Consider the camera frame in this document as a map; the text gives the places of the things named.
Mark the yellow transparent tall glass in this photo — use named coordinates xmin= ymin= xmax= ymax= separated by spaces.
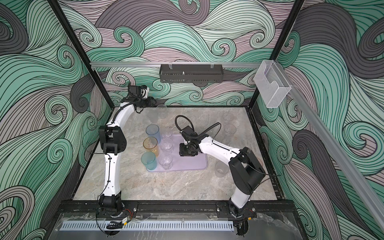
xmin=143 ymin=137 xmax=159 ymax=158

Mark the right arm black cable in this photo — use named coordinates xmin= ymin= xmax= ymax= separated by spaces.
xmin=174 ymin=114 xmax=223 ymax=139

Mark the lilac plastic tray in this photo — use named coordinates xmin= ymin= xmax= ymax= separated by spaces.
xmin=146 ymin=133 xmax=208 ymax=172

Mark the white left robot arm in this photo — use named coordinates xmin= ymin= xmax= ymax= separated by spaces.
xmin=99 ymin=85 xmax=156 ymax=214

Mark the aluminium rail back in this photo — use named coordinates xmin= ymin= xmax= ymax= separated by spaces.
xmin=90 ymin=61 xmax=261 ymax=69

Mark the clear tall glass back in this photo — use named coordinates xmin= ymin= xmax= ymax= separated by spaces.
xmin=158 ymin=154 xmax=173 ymax=170

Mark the frosted clear glass front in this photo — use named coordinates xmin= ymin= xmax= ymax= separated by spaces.
xmin=215 ymin=161 xmax=230 ymax=178

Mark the aluminium rail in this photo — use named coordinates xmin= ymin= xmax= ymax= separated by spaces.
xmin=90 ymin=61 xmax=261 ymax=69
xmin=286 ymin=86 xmax=384 ymax=232

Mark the aluminium rail right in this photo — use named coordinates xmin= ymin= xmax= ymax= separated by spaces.
xmin=286 ymin=86 xmax=384 ymax=232

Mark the black perforated wall box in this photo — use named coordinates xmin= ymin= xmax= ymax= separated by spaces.
xmin=159 ymin=64 xmax=224 ymax=84

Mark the black corner frame post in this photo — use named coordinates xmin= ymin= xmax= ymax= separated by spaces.
xmin=249 ymin=1 xmax=304 ymax=109
xmin=47 ymin=0 xmax=115 ymax=110

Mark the teal frosted tall glass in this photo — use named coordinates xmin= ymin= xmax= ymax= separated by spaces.
xmin=141 ymin=152 xmax=157 ymax=171

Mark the white slotted cable duct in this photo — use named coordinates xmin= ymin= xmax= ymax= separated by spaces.
xmin=59 ymin=220 xmax=234 ymax=232

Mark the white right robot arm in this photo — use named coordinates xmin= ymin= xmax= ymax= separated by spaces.
xmin=177 ymin=123 xmax=266 ymax=218

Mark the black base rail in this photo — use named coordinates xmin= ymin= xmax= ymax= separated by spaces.
xmin=59 ymin=200 xmax=296 ymax=215

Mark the clear faceted glass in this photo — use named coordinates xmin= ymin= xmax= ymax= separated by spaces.
xmin=160 ymin=138 xmax=174 ymax=154

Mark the clear acrylic wall holder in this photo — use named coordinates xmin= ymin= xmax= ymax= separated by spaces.
xmin=254 ymin=60 xmax=292 ymax=109

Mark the black corner frame post left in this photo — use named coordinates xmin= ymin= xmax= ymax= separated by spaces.
xmin=47 ymin=0 xmax=115 ymax=110

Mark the black corner frame post right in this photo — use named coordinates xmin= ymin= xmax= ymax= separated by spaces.
xmin=249 ymin=1 xmax=304 ymax=109

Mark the blue transparent tall glass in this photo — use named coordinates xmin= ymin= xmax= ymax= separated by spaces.
xmin=146 ymin=124 xmax=161 ymax=144

